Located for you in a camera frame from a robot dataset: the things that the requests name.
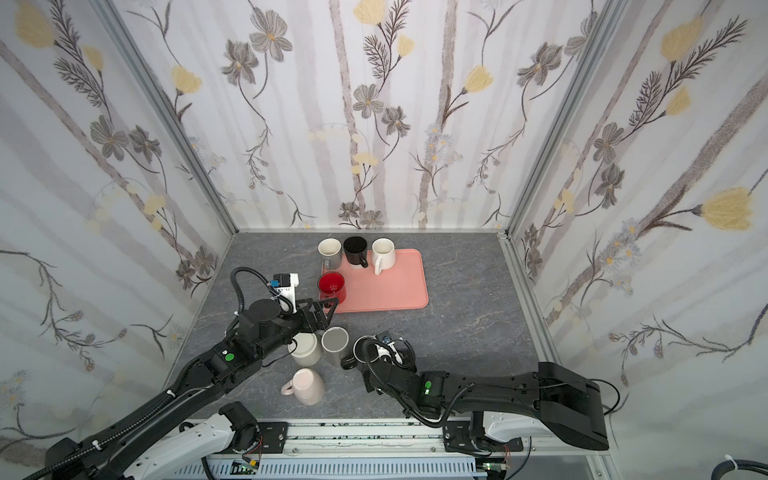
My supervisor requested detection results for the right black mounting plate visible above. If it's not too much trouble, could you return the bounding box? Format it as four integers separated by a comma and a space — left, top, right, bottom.
443, 420, 524, 457

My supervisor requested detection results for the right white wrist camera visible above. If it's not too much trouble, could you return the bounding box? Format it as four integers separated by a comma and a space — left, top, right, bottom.
374, 338, 403, 366

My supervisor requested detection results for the light grey mug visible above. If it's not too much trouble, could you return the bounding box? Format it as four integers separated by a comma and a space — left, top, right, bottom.
317, 238, 343, 271

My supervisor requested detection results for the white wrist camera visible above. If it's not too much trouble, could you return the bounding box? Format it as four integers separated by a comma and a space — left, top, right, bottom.
374, 338, 403, 366
269, 273, 299, 313

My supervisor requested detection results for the pale pink mug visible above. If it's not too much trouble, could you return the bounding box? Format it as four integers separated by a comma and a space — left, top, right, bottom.
280, 368, 326, 406

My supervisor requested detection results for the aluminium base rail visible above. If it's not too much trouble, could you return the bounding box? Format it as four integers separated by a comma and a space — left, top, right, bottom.
122, 418, 601, 460

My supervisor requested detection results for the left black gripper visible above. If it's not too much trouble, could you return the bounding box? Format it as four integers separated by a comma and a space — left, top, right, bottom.
253, 295, 339, 362

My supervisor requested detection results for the white ribbed mug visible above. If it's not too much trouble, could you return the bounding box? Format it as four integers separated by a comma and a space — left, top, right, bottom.
371, 238, 396, 275

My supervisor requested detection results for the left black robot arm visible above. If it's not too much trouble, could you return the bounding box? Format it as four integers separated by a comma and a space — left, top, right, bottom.
31, 267, 339, 479

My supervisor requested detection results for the cream upside-down mug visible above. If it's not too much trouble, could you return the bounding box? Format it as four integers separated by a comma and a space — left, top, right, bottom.
288, 333, 323, 368

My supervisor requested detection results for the pink plastic tray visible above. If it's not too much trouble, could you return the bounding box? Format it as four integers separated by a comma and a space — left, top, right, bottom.
332, 249, 429, 313

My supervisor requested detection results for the white slotted cable duct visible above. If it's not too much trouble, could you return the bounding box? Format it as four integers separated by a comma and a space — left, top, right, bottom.
206, 458, 490, 480

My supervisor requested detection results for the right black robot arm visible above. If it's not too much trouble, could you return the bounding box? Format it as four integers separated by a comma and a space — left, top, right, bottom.
353, 336, 609, 451

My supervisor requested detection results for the red mug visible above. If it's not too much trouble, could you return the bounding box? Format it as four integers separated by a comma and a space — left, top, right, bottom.
317, 271, 347, 308

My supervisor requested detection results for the grey upside-down mug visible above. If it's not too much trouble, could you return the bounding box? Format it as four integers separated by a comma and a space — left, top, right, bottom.
321, 327, 352, 367

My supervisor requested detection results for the black and white mug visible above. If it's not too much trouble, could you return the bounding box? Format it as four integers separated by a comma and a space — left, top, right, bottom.
342, 236, 369, 269

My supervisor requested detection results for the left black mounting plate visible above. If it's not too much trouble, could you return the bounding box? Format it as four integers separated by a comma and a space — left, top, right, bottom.
245, 421, 289, 455

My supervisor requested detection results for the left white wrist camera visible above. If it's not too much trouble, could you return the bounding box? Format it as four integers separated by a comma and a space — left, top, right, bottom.
269, 273, 299, 313

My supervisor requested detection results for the black dark grey mug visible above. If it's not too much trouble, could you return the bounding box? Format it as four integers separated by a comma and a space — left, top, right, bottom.
341, 336, 379, 370

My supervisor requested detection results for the black cable loop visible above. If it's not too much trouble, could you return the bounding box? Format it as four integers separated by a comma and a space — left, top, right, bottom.
710, 454, 768, 480

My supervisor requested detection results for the black mounting plate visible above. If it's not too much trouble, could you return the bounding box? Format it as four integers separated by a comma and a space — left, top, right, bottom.
245, 421, 289, 455
443, 420, 524, 457

